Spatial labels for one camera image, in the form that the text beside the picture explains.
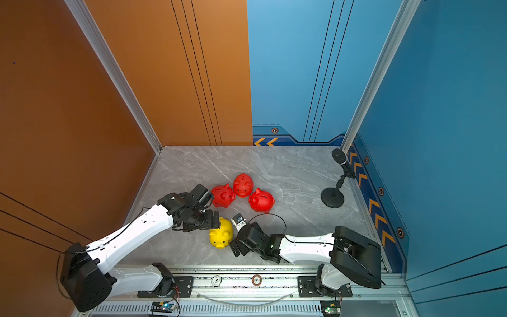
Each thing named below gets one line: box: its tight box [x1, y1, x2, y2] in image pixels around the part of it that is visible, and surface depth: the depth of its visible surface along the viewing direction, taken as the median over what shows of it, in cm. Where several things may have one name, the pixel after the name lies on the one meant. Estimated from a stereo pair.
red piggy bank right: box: [248, 187, 276, 214], surface depth 91 cm
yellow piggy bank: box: [209, 216, 234, 250], surface depth 79 cm
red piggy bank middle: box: [233, 173, 254, 198], surface depth 95 cm
